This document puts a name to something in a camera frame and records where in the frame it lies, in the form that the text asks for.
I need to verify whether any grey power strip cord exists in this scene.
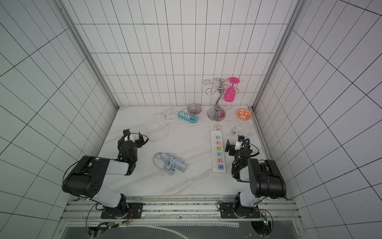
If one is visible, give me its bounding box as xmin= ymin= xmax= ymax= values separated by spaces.
xmin=153 ymin=152 xmax=181 ymax=176

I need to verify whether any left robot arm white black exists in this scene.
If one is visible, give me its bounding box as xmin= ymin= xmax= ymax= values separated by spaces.
xmin=62 ymin=129 xmax=149 ymax=209

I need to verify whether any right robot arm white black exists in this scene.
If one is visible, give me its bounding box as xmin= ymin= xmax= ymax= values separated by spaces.
xmin=225 ymin=135 xmax=287 ymax=210

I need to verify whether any white multicolour power strip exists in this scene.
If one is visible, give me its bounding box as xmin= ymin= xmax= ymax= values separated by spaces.
xmin=210 ymin=130 xmax=226 ymax=174

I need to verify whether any teal power strip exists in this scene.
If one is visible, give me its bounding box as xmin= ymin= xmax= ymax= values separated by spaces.
xmin=178 ymin=111 xmax=198 ymax=123

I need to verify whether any chrome glass holder stand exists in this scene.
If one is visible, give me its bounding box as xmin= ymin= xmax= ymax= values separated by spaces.
xmin=203 ymin=78 xmax=229 ymax=122

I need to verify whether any orange patterned bowl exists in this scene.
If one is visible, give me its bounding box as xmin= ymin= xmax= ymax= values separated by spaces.
xmin=237 ymin=109 xmax=252 ymax=120

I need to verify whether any purple striped glass bowl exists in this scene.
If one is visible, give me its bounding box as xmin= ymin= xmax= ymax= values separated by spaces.
xmin=187 ymin=103 xmax=202 ymax=116

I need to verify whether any pink wine glass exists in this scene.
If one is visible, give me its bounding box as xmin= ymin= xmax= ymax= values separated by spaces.
xmin=223 ymin=77 xmax=240 ymax=103

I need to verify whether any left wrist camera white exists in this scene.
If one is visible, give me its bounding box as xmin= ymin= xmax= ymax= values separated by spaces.
xmin=127 ymin=134 xmax=135 ymax=142

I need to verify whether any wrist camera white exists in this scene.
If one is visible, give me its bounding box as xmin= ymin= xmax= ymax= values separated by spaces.
xmin=235 ymin=135 xmax=245 ymax=150
xmin=127 ymin=134 xmax=135 ymax=142

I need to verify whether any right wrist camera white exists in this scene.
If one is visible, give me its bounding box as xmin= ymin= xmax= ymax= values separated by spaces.
xmin=235 ymin=135 xmax=245 ymax=150

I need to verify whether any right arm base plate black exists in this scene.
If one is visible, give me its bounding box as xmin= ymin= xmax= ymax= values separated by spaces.
xmin=216 ymin=201 xmax=261 ymax=219

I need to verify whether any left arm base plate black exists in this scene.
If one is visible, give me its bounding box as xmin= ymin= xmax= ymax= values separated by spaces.
xmin=100 ymin=203 xmax=144 ymax=220

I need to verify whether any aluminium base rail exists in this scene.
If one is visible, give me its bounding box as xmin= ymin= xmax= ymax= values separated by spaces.
xmin=62 ymin=195 xmax=300 ymax=223

